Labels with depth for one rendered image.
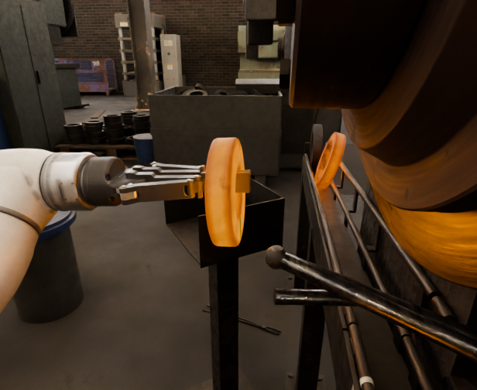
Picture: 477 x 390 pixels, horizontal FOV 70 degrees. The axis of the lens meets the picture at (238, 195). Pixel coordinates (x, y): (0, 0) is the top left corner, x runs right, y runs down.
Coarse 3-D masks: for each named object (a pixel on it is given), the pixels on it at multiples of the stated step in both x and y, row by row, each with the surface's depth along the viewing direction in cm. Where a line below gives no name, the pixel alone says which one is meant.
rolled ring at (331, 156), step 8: (336, 136) 105; (344, 136) 106; (328, 144) 114; (336, 144) 103; (344, 144) 103; (328, 152) 116; (336, 152) 102; (320, 160) 118; (328, 160) 103; (336, 160) 102; (320, 168) 117; (328, 168) 102; (336, 168) 102; (320, 176) 108; (328, 176) 104; (320, 184) 107; (328, 184) 106
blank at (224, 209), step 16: (224, 144) 45; (240, 144) 51; (208, 160) 43; (224, 160) 43; (240, 160) 51; (208, 176) 42; (224, 176) 42; (208, 192) 42; (224, 192) 42; (208, 208) 42; (224, 208) 42; (240, 208) 52; (208, 224) 44; (224, 224) 43; (240, 224) 51; (224, 240) 45; (240, 240) 51
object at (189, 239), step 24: (264, 192) 82; (168, 216) 92; (192, 216) 96; (264, 216) 74; (192, 240) 82; (264, 240) 76; (216, 264) 83; (216, 288) 86; (216, 312) 89; (216, 336) 93; (216, 360) 97; (216, 384) 101; (240, 384) 112
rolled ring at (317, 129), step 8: (312, 128) 135; (320, 128) 127; (312, 136) 138; (320, 136) 125; (312, 144) 140; (320, 144) 125; (312, 152) 128; (320, 152) 125; (312, 160) 127; (312, 168) 130
